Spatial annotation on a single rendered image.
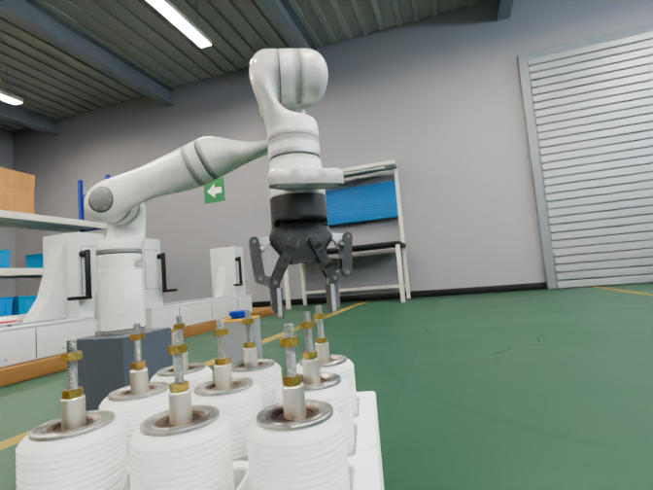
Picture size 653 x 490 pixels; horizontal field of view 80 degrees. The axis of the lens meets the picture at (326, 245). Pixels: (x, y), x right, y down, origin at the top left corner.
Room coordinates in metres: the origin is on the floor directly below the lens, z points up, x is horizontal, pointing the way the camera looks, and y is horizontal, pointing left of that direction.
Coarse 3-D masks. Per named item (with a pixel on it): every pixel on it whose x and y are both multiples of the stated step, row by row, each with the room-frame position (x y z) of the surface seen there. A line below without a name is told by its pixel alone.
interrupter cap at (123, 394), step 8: (152, 384) 0.56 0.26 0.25; (160, 384) 0.56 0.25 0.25; (168, 384) 0.55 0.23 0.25; (112, 392) 0.53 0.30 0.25; (120, 392) 0.53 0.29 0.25; (128, 392) 0.54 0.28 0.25; (152, 392) 0.52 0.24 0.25; (160, 392) 0.52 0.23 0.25; (112, 400) 0.50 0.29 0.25; (120, 400) 0.50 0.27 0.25; (128, 400) 0.50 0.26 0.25
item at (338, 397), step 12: (348, 384) 0.51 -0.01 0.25; (276, 396) 0.49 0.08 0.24; (312, 396) 0.47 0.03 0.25; (324, 396) 0.47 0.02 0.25; (336, 396) 0.47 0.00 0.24; (348, 396) 0.49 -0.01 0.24; (336, 408) 0.48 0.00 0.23; (348, 408) 0.49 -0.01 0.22; (348, 420) 0.49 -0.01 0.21; (348, 432) 0.49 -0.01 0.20; (348, 444) 0.49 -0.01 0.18; (348, 456) 0.48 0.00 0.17
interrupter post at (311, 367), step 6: (306, 360) 0.50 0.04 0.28; (312, 360) 0.50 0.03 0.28; (318, 360) 0.51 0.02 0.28; (306, 366) 0.50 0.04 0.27; (312, 366) 0.50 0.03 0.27; (318, 366) 0.51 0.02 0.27; (306, 372) 0.50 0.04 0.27; (312, 372) 0.50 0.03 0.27; (318, 372) 0.51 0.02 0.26; (306, 378) 0.50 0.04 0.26; (312, 378) 0.50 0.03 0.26; (318, 378) 0.50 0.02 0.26; (306, 384) 0.50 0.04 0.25; (312, 384) 0.50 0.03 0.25
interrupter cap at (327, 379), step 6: (324, 372) 0.54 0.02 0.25; (330, 372) 0.54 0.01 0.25; (324, 378) 0.52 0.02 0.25; (330, 378) 0.51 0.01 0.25; (336, 378) 0.51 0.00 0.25; (318, 384) 0.49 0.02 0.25; (324, 384) 0.49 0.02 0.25; (330, 384) 0.48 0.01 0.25; (336, 384) 0.49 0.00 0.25; (306, 390) 0.47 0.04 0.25; (312, 390) 0.47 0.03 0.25
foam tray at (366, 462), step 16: (368, 400) 0.65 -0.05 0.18; (368, 416) 0.58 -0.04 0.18; (368, 432) 0.52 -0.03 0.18; (368, 448) 0.48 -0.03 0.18; (240, 464) 0.46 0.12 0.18; (352, 464) 0.44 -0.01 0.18; (368, 464) 0.44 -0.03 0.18; (128, 480) 0.47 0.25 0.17; (240, 480) 0.45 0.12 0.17; (352, 480) 0.44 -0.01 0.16; (368, 480) 0.40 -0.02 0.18
